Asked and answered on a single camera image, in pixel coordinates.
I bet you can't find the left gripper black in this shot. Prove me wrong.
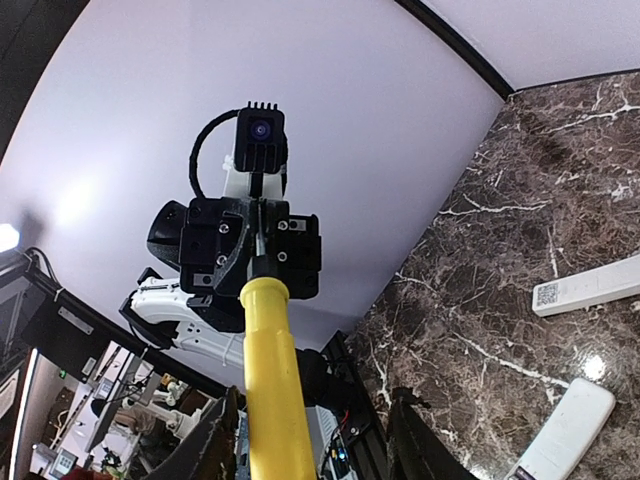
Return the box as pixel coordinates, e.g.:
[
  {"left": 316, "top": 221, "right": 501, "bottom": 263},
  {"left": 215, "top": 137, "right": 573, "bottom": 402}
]
[{"left": 147, "top": 197, "right": 321, "bottom": 300}]

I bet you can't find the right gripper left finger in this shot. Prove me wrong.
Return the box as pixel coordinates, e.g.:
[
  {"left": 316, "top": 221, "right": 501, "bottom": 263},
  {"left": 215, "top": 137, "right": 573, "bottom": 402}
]
[{"left": 149, "top": 387, "right": 240, "bottom": 480}]

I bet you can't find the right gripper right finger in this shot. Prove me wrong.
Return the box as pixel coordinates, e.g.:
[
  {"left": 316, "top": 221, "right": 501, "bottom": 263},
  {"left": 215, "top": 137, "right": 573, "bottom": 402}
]
[{"left": 388, "top": 387, "right": 475, "bottom": 480}]

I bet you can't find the yellow handled screwdriver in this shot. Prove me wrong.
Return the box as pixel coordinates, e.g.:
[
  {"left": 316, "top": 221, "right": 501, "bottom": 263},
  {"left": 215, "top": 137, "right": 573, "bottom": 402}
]
[{"left": 238, "top": 234, "right": 317, "bottom": 480}]

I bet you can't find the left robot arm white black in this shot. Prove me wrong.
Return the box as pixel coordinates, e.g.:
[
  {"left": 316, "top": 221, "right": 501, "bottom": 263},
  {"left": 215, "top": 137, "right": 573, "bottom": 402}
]
[{"left": 120, "top": 197, "right": 322, "bottom": 358}]

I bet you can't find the white remote with label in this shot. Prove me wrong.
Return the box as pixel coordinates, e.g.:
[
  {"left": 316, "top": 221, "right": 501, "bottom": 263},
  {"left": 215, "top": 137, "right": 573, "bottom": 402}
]
[{"left": 531, "top": 255, "right": 639, "bottom": 317}]

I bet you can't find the left black frame post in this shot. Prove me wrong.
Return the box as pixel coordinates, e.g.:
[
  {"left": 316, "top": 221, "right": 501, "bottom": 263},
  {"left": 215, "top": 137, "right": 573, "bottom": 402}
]
[{"left": 395, "top": 0, "right": 515, "bottom": 100}]

